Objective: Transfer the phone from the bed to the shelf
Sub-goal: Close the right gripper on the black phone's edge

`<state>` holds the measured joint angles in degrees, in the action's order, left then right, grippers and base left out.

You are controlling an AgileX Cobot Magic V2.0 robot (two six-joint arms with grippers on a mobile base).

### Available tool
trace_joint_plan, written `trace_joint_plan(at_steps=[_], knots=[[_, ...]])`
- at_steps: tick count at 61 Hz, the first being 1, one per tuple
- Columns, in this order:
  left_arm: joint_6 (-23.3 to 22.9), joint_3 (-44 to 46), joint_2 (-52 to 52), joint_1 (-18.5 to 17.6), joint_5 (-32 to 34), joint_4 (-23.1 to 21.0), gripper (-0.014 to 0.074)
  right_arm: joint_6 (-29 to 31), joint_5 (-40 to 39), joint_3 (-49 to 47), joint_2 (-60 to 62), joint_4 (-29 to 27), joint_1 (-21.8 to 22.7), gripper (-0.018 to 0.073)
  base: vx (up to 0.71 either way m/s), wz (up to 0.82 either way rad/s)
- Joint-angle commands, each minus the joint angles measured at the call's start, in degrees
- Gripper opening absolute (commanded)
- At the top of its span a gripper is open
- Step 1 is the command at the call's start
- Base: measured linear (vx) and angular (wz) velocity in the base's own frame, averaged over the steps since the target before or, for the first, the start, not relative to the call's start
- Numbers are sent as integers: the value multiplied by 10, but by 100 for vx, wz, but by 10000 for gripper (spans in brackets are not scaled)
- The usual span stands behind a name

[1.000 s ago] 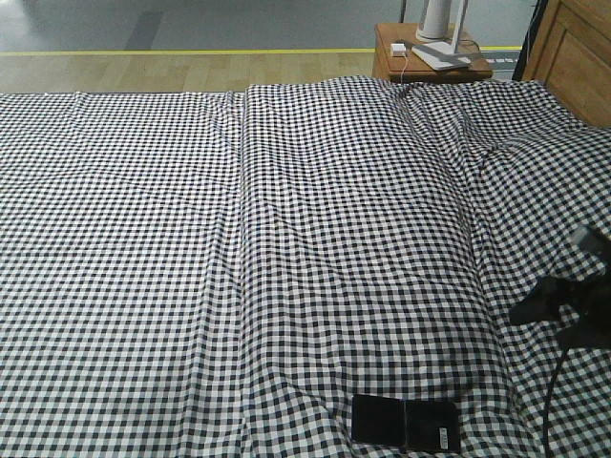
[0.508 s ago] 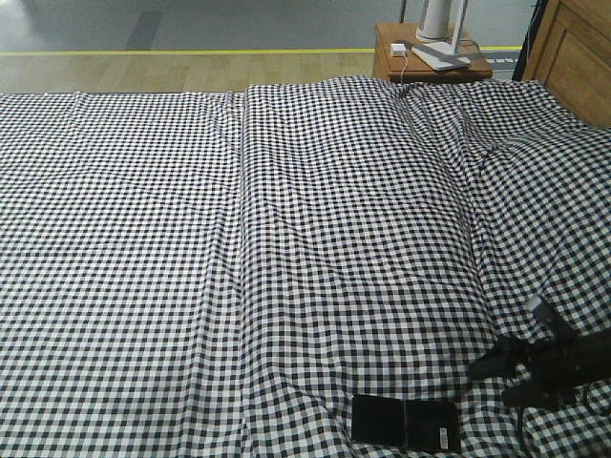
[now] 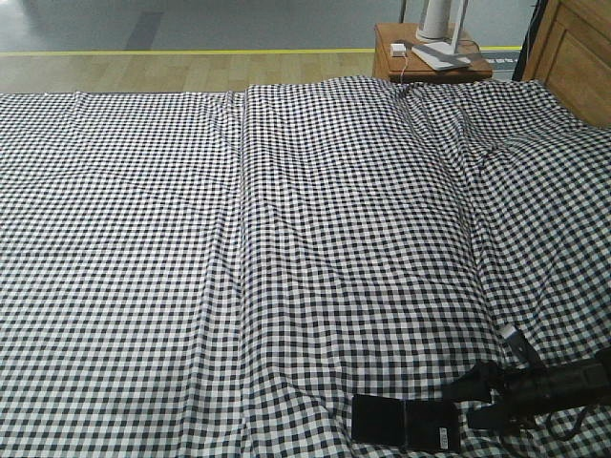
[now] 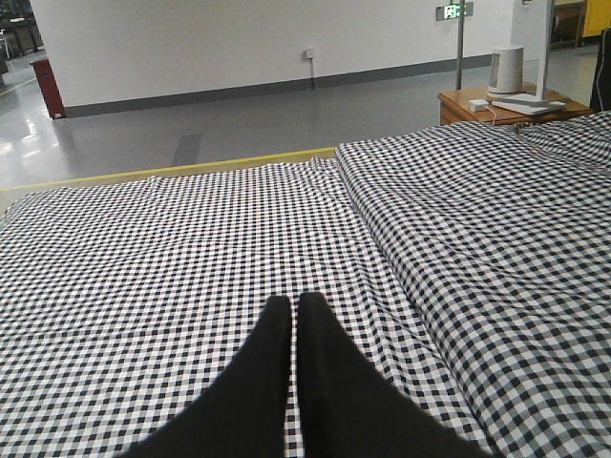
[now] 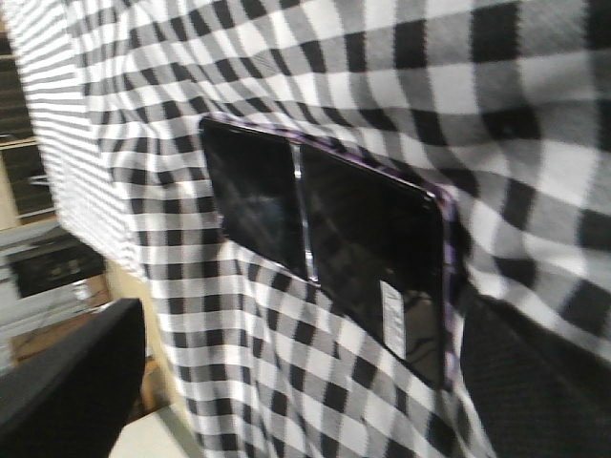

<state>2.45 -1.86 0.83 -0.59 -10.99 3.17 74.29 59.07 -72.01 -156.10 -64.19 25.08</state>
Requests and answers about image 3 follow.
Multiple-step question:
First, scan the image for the white desk lamp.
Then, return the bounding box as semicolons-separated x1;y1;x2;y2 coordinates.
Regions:
411;0;471;72

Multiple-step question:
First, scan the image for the black foldable phone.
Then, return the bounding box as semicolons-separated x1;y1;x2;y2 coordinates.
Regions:
351;394;461;452

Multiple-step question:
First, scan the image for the black white checkered bedsheet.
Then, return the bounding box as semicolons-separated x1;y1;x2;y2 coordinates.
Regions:
1;76;610;457

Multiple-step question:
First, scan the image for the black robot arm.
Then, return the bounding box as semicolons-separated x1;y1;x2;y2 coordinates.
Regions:
442;348;610;432

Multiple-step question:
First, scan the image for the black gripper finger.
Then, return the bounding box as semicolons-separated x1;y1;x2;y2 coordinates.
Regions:
467;406;498;428
441;362;501;402

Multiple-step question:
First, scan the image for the wooden nightstand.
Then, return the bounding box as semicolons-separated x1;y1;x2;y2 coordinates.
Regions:
372;23;493;84

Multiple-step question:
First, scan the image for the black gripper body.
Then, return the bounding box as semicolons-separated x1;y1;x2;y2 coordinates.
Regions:
486;364;537;423

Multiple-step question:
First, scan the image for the wooden headboard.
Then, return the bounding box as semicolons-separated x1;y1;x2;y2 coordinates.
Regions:
522;0;610;128

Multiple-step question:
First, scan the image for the white cylindrical appliance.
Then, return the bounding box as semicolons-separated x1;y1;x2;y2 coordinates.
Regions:
416;0;452;42

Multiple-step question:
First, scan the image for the white charger adapter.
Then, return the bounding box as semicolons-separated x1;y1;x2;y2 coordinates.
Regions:
390;43;408;57

